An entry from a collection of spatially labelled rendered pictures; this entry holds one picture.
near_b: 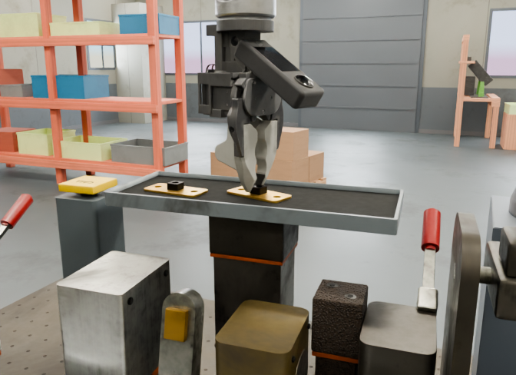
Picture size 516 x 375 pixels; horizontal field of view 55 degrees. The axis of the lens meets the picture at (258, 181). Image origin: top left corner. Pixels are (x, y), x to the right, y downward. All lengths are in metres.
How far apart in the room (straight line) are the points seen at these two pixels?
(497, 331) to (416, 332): 0.35
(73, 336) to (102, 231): 0.23
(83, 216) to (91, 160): 5.00
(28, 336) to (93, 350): 0.79
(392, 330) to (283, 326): 0.10
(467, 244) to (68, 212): 0.54
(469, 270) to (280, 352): 0.17
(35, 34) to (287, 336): 5.79
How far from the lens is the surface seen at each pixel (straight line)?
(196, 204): 0.61
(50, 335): 1.33
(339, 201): 0.63
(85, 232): 0.75
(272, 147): 0.65
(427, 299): 0.55
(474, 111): 10.39
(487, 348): 0.86
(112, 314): 0.52
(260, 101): 0.62
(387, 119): 10.50
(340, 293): 0.52
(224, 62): 0.64
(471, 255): 0.43
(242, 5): 0.61
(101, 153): 5.67
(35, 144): 6.34
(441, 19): 10.43
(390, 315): 0.54
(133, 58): 11.92
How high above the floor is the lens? 1.33
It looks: 13 degrees down
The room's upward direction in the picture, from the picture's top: straight up
